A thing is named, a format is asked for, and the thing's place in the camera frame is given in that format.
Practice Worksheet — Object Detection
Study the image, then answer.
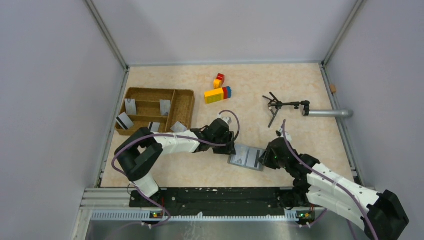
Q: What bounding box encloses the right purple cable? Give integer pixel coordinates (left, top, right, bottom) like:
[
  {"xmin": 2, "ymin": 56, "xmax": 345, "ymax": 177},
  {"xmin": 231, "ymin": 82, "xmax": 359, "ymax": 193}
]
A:
[{"xmin": 280, "ymin": 119, "xmax": 380, "ymax": 240}]

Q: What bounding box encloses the brown woven tray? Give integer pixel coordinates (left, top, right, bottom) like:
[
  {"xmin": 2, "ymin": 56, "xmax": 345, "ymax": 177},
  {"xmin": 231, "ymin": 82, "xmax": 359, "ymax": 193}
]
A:
[{"xmin": 114, "ymin": 87, "xmax": 195, "ymax": 136}]

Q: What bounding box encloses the grey card holder wallet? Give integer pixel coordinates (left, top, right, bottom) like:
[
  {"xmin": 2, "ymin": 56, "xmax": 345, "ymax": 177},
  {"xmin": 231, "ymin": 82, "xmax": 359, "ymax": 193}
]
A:
[{"xmin": 227, "ymin": 144, "xmax": 265, "ymax": 172}]

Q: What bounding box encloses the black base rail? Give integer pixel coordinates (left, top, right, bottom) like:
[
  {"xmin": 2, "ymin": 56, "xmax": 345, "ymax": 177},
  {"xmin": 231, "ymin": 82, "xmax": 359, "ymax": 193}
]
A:
[{"xmin": 129, "ymin": 187, "xmax": 318, "ymax": 218}]

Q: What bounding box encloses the striped card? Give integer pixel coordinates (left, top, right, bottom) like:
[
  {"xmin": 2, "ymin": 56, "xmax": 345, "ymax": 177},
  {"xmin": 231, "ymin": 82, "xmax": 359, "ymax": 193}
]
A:
[{"xmin": 246, "ymin": 147, "xmax": 264, "ymax": 171}]

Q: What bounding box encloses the card with stripe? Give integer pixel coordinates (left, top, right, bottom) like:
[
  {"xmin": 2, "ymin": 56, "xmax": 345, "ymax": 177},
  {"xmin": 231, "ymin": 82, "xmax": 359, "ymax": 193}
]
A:
[
  {"xmin": 148, "ymin": 122, "xmax": 161, "ymax": 132},
  {"xmin": 116, "ymin": 112, "xmax": 134, "ymax": 130}
]

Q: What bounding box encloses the silver metal tube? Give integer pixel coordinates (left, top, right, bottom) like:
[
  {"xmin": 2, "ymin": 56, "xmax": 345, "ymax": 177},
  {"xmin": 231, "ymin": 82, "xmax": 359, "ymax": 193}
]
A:
[{"xmin": 307, "ymin": 109, "xmax": 354, "ymax": 118}]

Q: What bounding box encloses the card with stripe left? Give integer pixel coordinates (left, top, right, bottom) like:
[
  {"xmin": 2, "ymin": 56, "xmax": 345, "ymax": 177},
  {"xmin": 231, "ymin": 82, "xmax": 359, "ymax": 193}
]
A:
[{"xmin": 116, "ymin": 112, "xmax": 134, "ymax": 130}]

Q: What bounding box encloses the black tripod camera mount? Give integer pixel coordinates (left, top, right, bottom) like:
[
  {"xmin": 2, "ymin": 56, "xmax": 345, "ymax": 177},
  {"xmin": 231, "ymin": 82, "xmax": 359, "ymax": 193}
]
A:
[{"xmin": 262, "ymin": 92, "xmax": 310, "ymax": 128}]

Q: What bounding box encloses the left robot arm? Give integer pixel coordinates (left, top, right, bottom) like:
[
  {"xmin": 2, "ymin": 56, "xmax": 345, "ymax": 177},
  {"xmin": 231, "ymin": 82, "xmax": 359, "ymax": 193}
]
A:
[{"xmin": 114, "ymin": 116, "xmax": 237, "ymax": 207}]

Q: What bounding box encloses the small red yellow block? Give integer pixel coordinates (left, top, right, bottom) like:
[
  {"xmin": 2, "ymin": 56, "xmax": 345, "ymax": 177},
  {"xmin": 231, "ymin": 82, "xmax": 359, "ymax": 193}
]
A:
[{"xmin": 213, "ymin": 73, "xmax": 225, "ymax": 89}]

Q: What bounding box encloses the card with stripe front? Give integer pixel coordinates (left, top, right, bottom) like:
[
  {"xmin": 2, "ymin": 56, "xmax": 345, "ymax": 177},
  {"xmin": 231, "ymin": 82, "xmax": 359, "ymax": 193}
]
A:
[{"xmin": 148, "ymin": 122, "xmax": 161, "ymax": 132}]

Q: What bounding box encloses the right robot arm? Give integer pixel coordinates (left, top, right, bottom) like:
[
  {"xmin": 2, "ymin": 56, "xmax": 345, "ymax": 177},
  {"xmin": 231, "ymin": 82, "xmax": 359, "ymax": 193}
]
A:
[{"xmin": 257, "ymin": 137, "xmax": 410, "ymax": 240}]

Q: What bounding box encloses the yellow toy block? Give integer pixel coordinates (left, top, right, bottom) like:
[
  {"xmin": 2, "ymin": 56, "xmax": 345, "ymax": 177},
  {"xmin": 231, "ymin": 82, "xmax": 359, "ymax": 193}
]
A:
[{"xmin": 204, "ymin": 88, "xmax": 225, "ymax": 104}]

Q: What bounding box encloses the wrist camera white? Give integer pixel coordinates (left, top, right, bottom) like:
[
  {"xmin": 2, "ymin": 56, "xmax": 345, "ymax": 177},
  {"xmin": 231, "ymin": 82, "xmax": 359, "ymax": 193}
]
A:
[
  {"xmin": 276, "ymin": 128, "xmax": 292, "ymax": 142},
  {"xmin": 217, "ymin": 114, "xmax": 232, "ymax": 126}
]

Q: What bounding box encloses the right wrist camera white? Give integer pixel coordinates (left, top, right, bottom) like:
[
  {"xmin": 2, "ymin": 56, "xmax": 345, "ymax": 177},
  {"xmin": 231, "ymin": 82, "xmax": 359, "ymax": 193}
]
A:
[{"xmin": 276, "ymin": 128, "xmax": 292, "ymax": 142}]

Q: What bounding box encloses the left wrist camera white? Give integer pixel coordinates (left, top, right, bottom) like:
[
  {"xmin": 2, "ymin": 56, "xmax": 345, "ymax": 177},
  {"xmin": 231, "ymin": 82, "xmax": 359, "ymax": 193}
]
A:
[{"xmin": 217, "ymin": 114, "xmax": 232, "ymax": 126}]

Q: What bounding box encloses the small wooden cork piece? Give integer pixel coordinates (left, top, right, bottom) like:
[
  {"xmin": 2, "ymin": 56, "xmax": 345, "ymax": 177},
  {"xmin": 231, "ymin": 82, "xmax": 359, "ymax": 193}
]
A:
[{"xmin": 329, "ymin": 84, "xmax": 337, "ymax": 94}]

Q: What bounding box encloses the red blue toy block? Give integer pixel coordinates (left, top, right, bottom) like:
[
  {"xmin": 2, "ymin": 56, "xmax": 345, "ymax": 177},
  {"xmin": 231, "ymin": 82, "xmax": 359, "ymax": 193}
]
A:
[{"xmin": 222, "ymin": 86, "xmax": 232, "ymax": 100}]

